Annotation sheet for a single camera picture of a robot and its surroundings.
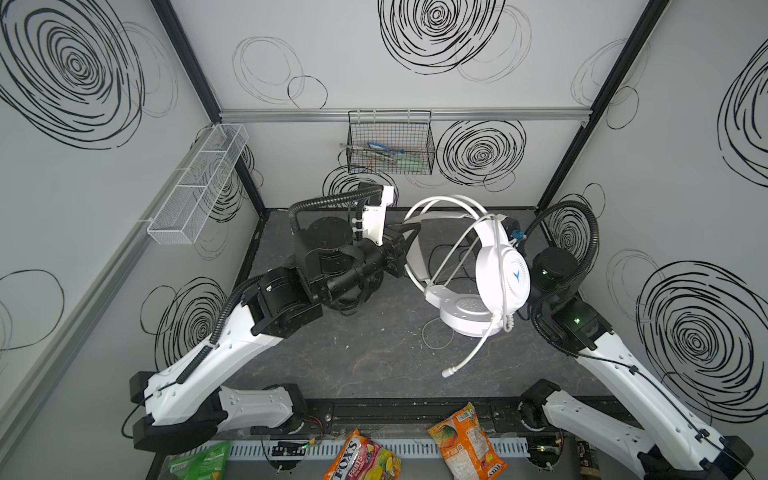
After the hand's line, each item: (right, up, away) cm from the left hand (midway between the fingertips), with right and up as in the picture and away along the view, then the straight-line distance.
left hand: (421, 228), depth 50 cm
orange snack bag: (+12, -49, +16) cm, 53 cm away
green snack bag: (-45, -51, +15) cm, 70 cm away
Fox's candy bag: (-12, -51, +16) cm, 55 cm away
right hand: (+12, 0, +13) cm, 18 cm away
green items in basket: (-9, +21, +35) cm, 42 cm away
